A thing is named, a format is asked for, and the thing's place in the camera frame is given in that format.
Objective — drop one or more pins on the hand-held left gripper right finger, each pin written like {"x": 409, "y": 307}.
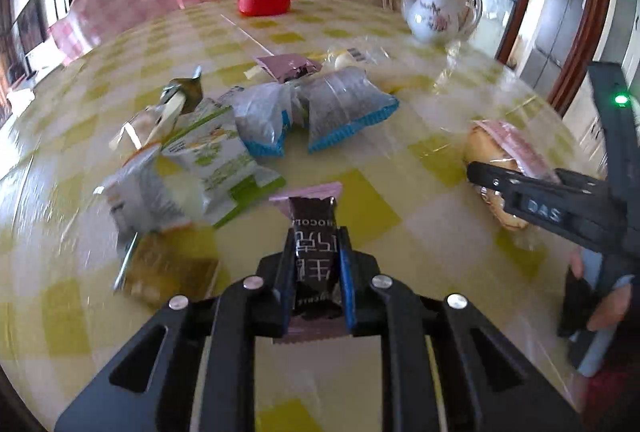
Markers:
{"x": 347, "y": 292}

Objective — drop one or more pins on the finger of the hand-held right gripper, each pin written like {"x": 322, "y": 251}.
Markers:
{"x": 540, "y": 207}
{"x": 595, "y": 186}

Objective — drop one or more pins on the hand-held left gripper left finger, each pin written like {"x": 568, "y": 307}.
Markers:
{"x": 287, "y": 284}

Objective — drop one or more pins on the dark brown chocolate packet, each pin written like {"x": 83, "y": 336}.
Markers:
{"x": 312, "y": 232}

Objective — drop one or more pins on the bread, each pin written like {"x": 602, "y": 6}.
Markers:
{"x": 492, "y": 150}

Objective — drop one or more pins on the green white lemon snack packet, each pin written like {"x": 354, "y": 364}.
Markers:
{"x": 240, "y": 192}
{"x": 210, "y": 137}

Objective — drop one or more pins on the person's right hand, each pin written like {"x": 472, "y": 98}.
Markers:
{"x": 612, "y": 307}

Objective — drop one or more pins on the yellow checked tablecloth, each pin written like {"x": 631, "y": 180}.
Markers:
{"x": 375, "y": 212}

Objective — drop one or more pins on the brown yellow snack packet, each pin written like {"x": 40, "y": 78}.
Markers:
{"x": 167, "y": 269}

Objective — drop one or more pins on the wooden framed glass door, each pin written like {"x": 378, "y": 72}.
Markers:
{"x": 595, "y": 12}

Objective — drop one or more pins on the blue-edged clear snack packet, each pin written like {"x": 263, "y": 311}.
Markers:
{"x": 265, "y": 120}
{"x": 347, "y": 105}

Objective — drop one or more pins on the cream yellow snack packet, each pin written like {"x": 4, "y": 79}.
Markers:
{"x": 142, "y": 127}

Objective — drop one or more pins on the pink purple snack packet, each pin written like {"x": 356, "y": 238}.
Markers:
{"x": 285, "y": 65}

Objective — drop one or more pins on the white floral teapot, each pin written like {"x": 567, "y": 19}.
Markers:
{"x": 432, "y": 15}

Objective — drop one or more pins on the olive green snack packet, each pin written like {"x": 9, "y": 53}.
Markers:
{"x": 181, "y": 90}

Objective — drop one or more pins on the clear packet with yellow snack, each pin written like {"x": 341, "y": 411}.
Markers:
{"x": 345, "y": 60}

